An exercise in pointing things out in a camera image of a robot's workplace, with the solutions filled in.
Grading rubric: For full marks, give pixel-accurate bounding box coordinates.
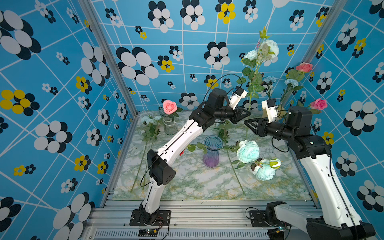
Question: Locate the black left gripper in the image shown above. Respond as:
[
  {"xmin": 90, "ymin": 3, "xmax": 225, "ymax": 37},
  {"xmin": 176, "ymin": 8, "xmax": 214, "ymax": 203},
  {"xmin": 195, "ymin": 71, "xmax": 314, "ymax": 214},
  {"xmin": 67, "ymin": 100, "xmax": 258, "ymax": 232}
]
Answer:
[{"xmin": 213, "ymin": 103, "xmax": 251, "ymax": 124}]

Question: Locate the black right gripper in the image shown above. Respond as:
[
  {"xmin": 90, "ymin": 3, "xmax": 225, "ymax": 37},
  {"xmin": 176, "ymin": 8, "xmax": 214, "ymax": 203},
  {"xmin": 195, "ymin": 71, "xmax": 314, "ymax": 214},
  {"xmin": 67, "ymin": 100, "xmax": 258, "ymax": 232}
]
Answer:
[{"xmin": 244, "ymin": 117, "xmax": 295, "ymax": 144}]

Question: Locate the purple blue glass vase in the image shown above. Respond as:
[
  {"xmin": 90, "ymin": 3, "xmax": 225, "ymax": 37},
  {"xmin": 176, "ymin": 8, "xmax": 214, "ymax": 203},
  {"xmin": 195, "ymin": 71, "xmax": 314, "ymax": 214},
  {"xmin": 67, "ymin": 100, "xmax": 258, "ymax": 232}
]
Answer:
[{"xmin": 203, "ymin": 136, "xmax": 223, "ymax": 168}]

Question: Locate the pink rose stem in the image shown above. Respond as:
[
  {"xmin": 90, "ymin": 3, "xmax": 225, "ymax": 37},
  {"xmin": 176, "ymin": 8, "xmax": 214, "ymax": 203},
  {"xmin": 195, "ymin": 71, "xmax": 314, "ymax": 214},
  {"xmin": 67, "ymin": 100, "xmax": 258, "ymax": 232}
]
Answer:
[{"xmin": 163, "ymin": 100, "xmax": 183, "ymax": 117}]

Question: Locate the clear ribbed glass vase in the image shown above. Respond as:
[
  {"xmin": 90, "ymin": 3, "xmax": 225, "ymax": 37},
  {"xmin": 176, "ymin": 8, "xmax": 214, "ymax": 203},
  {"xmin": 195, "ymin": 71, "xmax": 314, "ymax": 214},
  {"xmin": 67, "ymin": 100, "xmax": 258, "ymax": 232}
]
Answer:
[{"xmin": 159, "ymin": 108, "xmax": 178, "ymax": 136}]

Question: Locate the white blue flower bunch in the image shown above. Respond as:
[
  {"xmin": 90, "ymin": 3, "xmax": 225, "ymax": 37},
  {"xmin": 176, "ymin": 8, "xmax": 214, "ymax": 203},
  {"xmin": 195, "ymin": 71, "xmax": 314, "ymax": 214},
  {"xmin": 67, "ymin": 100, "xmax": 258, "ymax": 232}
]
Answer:
[{"xmin": 236, "ymin": 26, "xmax": 280, "ymax": 139}]

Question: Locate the white blue flower stem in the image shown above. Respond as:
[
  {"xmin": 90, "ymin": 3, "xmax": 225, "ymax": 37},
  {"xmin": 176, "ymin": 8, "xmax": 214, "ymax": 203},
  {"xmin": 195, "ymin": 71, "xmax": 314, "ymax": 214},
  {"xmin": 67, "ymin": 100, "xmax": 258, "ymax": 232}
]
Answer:
[{"xmin": 215, "ymin": 121, "xmax": 245, "ymax": 194}]

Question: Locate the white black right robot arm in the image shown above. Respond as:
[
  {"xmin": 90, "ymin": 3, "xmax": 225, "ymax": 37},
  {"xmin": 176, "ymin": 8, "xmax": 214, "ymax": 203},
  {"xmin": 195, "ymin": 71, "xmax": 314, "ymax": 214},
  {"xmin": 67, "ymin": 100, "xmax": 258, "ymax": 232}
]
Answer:
[{"xmin": 245, "ymin": 106, "xmax": 376, "ymax": 240}]

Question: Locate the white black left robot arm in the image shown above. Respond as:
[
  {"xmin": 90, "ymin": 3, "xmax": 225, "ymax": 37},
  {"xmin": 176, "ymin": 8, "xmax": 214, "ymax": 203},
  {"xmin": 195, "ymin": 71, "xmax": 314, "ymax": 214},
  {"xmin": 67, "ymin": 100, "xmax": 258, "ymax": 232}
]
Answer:
[{"xmin": 139, "ymin": 86, "xmax": 251, "ymax": 226}]

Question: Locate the yellow fluted glass vase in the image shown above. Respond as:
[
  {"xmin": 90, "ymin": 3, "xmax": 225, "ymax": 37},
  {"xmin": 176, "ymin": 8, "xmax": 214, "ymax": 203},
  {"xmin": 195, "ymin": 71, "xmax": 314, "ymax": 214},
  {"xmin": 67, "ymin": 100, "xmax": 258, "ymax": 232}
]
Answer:
[{"xmin": 262, "ymin": 105, "xmax": 287, "ymax": 122}]

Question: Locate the red rose stem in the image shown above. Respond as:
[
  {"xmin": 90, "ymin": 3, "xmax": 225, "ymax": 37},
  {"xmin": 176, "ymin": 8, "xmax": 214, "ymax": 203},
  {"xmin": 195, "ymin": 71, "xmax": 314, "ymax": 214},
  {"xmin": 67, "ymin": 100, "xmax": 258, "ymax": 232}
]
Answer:
[{"xmin": 179, "ymin": 143, "xmax": 208, "ymax": 156}]

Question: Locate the pink and blue flower bunch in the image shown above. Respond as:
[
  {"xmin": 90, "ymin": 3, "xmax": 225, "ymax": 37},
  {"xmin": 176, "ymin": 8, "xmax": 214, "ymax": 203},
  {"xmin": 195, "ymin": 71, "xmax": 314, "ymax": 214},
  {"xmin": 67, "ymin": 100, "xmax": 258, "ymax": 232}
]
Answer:
[{"xmin": 278, "ymin": 62, "xmax": 328, "ymax": 119}]

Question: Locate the small green circuit board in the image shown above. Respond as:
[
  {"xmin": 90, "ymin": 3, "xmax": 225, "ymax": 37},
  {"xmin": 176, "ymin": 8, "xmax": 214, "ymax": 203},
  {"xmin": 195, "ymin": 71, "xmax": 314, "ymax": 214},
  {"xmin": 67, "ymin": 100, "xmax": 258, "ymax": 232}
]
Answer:
[{"xmin": 138, "ymin": 229, "xmax": 159, "ymax": 239}]

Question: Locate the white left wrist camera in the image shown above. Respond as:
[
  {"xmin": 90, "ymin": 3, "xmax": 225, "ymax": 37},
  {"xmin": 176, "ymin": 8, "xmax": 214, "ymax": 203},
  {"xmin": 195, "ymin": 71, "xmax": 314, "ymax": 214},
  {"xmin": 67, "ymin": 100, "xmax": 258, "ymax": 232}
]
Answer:
[{"xmin": 229, "ymin": 86, "xmax": 248, "ymax": 110}]

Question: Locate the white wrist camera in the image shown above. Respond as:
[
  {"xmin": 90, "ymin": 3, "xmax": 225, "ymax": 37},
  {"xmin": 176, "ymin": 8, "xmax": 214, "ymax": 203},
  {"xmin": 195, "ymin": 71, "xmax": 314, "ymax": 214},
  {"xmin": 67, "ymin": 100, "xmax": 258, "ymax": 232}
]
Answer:
[
  {"xmin": 229, "ymin": 86, "xmax": 248, "ymax": 110},
  {"xmin": 262, "ymin": 99, "xmax": 279, "ymax": 124}
]

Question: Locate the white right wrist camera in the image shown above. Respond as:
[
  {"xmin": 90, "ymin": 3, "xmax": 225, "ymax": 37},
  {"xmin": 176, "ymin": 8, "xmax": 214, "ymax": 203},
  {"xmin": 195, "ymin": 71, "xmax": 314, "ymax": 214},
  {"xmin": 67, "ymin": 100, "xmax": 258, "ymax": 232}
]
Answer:
[{"xmin": 262, "ymin": 99, "xmax": 279, "ymax": 124}]

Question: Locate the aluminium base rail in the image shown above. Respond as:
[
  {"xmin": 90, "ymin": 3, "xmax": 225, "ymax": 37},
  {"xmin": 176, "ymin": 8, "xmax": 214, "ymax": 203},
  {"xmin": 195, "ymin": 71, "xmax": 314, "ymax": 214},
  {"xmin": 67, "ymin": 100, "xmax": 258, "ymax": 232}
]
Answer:
[{"xmin": 82, "ymin": 200, "xmax": 308, "ymax": 240}]

